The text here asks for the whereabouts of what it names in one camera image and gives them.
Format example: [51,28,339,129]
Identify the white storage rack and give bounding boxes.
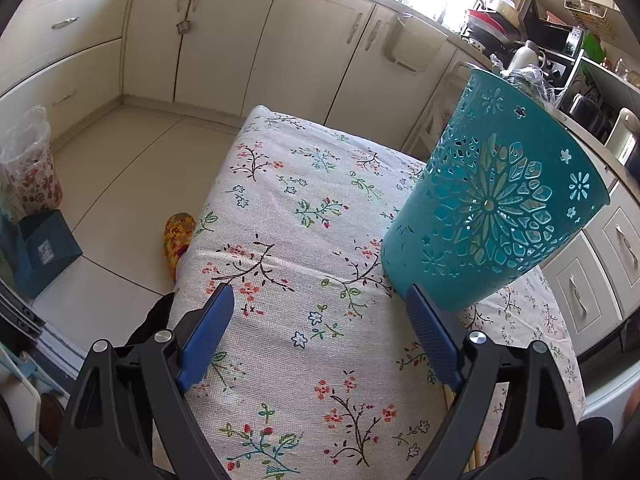
[560,50,640,161]

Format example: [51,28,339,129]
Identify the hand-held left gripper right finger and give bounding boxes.
[405,284,586,480]

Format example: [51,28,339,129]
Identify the white wire basket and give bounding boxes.
[564,0,618,28]

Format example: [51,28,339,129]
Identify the cream kitchen cabinets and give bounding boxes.
[0,0,640,356]

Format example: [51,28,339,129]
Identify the white hanging cabinet bin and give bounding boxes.
[385,12,448,73]

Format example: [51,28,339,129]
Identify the bundle of bamboo chopsticks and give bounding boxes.
[442,385,485,476]

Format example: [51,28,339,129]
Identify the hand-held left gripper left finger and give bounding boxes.
[65,282,236,480]

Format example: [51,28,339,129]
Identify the white thermos jug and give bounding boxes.
[506,40,546,73]

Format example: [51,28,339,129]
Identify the stack of dishes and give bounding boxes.
[460,0,521,56]

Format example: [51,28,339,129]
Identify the yellow patterned slipper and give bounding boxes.
[162,212,197,281]

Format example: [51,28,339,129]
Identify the floral tablecloth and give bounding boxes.
[167,105,587,480]

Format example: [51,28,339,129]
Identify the blue dustpan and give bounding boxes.
[0,210,85,301]

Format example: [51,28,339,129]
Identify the teal perforated plastic basket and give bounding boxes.
[380,67,612,311]

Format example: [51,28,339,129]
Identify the grey sliding door frame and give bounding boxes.
[0,275,91,376]

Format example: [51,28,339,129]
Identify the white rolling cart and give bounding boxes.
[400,60,476,166]

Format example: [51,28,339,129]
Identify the floral trash bin with bag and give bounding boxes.
[0,105,65,221]

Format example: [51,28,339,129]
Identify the white electric water boiler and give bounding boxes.
[605,107,640,166]

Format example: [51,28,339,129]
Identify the green plastic container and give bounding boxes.
[580,32,608,63]

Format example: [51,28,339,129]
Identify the plastic bag of greens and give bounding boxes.
[492,52,566,106]

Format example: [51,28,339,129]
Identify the black microwave oven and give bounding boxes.
[520,0,586,56]

